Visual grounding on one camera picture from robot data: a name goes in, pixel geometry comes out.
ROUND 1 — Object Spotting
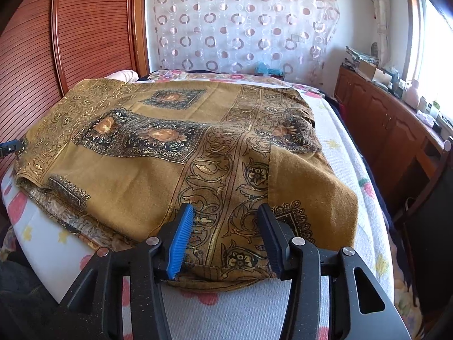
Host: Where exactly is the mustard patterned scarf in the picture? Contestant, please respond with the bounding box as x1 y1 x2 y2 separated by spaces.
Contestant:
14 78 358 292

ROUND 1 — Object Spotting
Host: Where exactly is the white floral bed sheet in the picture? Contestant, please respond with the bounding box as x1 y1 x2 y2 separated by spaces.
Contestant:
1 84 395 339

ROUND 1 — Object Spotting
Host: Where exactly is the brown wooden headboard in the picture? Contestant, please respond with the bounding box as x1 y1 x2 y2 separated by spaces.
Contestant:
0 0 151 185

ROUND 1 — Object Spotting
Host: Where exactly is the pink folded cloth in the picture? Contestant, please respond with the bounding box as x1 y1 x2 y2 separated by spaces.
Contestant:
107 69 139 83

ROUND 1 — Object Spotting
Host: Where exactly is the long wooden sideboard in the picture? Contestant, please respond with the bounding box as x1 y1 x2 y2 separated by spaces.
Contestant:
334 65 444 216

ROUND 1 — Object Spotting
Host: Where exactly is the floral quilt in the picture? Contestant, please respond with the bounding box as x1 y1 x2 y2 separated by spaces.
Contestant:
140 69 323 96

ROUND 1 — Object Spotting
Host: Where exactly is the cardboard box on sideboard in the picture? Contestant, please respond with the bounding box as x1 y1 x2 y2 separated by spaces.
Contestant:
357 59 392 85

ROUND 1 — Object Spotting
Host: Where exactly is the circle patterned sheer curtain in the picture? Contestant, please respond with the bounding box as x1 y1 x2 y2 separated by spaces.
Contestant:
145 0 340 84

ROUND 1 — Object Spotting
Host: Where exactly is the teal item behind bed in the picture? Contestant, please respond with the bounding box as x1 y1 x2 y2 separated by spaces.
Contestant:
254 62 285 80

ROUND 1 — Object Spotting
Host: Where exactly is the window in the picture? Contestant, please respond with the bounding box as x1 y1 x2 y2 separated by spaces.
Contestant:
406 0 452 111

